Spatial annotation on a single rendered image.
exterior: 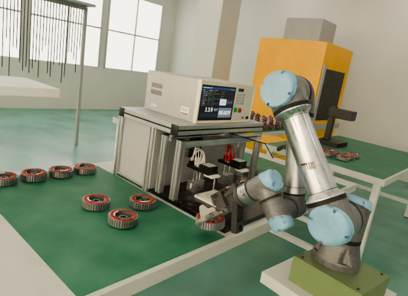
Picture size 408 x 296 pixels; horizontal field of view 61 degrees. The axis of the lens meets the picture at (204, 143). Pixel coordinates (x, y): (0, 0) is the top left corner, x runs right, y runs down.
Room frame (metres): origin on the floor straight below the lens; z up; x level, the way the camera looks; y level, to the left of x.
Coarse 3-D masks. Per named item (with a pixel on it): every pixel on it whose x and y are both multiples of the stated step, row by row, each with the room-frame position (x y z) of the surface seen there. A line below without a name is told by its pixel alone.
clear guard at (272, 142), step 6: (234, 132) 1.80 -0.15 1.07; (240, 132) 1.83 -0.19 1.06; (246, 132) 1.86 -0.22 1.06; (252, 132) 1.89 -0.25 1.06; (258, 132) 1.92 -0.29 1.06; (246, 138) 1.71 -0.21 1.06; (252, 138) 1.71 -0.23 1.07; (258, 138) 1.73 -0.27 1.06; (264, 138) 1.76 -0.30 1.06; (270, 138) 1.79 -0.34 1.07; (276, 138) 1.81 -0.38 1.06; (282, 138) 1.84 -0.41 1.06; (270, 144) 1.66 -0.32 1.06; (276, 144) 1.70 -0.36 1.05; (282, 144) 1.74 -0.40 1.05; (270, 150) 1.62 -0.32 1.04; (276, 150) 1.66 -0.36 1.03; (282, 150) 1.70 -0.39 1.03; (276, 156) 1.63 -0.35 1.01
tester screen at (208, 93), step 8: (208, 88) 1.63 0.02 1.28; (216, 88) 1.67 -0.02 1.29; (224, 88) 1.72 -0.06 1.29; (208, 96) 1.64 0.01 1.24; (216, 96) 1.68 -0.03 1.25; (224, 96) 1.72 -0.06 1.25; (232, 96) 1.77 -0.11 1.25; (200, 104) 1.60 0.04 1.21; (208, 104) 1.64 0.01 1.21; (216, 104) 1.69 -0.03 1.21; (200, 112) 1.61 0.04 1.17; (208, 112) 1.65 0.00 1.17; (216, 112) 1.69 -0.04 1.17
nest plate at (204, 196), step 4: (204, 192) 1.61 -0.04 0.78; (208, 192) 1.61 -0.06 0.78; (212, 192) 1.62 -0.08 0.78; (196, 196) 1.55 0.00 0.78; (200, 196) 1.55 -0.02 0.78; (204, 196) 1.56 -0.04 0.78; (208, 196) 1.57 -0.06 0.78; (204, 200) 1.52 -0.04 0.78; (208, 200) 1.51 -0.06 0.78; (212, 204) 1.48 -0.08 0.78
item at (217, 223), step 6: (198, 216) 1.21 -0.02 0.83; (222, 216) 1.24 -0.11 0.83; (204, 222) 1.17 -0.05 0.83; (210, 222) 1.17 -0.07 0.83; (216, 222) 1.18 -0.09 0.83; (222, 222) 1.19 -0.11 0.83; (204, 228) 1.17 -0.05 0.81; (210, 228) 1.17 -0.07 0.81; (216, 228) 1.17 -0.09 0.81; (222, 228) 1.19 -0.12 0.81
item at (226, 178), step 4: (220, 172) 1.84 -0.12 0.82; (220, 176) 1.82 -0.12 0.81; (224, 176) 1.80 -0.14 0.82; (228, 176) 1.82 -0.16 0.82; (232, 176) 1.85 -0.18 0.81; (220, 180) 1.82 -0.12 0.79; (224, 180) 1.80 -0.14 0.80; (228, 180) 1.83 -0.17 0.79; (232, 180) 1.85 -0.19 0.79; (224, 184) 1.80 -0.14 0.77
